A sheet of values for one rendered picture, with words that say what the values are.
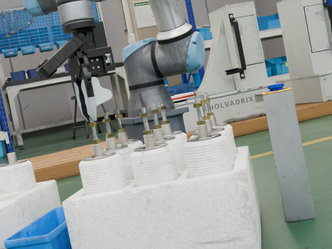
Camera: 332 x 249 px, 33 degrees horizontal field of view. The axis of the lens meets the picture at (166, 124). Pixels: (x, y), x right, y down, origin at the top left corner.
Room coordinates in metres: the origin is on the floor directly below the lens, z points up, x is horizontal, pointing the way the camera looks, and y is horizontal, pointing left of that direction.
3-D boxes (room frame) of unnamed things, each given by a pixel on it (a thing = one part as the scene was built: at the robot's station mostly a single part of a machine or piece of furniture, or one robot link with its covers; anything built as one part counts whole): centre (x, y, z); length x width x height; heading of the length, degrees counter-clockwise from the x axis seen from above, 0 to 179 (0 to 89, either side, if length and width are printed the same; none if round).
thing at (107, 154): (1.25, 0.16, 0.25); 0.08 x 0.08 x 0.01
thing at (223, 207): (1.34, 0.02, 0.09); 0.39 x 0.39 x 0.18; 80
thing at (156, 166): (1.22, 0.04, 0.16); 0.10 x 0.10 x 0.18
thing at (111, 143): (1.36, 0.14, 0.26); 0.02 x 0.02 x 0.03
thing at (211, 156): (1.20, -0.07, 0.16); 0.10 x 0.10 x 0.18
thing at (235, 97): (3.69, -0.25, 0.45); 0.82 x 0.57 x 0.74; 109
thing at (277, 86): (1.36, -0.28, 0.32); 0.04 x 0.04 x 0.02
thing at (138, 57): (1.82, 0.03, 0.47); 0.13 x 0.12 x 0.14; 66
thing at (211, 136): (1.20, -0.07, 0.25); 0.08 x 0.08 x 0.01
